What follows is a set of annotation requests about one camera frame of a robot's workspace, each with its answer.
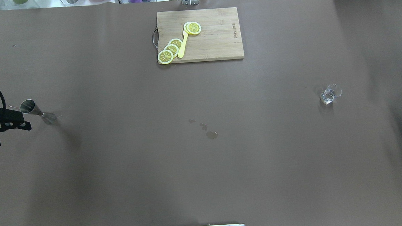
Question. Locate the yellow plastic spoon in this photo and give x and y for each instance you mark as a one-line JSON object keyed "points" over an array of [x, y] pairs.
{"points": [[185, 33]]}

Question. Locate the clear glass cup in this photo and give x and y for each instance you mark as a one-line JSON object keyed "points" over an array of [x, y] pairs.
{"points": [[330, 93]]}

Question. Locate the steel measuring jigger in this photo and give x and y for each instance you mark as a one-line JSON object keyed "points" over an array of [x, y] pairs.
{"points": [[30, 107]]}

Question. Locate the lemon slice end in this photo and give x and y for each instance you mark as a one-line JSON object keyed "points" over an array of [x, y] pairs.
{"points": [[165, 57]]}

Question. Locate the lemon slice near spoon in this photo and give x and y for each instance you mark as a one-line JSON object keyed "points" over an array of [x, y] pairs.
{"points": [[176, 41]]}

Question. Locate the wooden cutting board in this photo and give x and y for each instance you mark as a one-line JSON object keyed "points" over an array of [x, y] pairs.
{"points": [[220, 38]]}

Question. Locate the lemon slice on spoon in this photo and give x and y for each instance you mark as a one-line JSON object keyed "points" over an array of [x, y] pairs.
{"points": [[193, 28]]}

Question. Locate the lemon slice middle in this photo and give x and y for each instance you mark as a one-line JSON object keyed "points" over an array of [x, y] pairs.
{"points": [[174, 49]]}

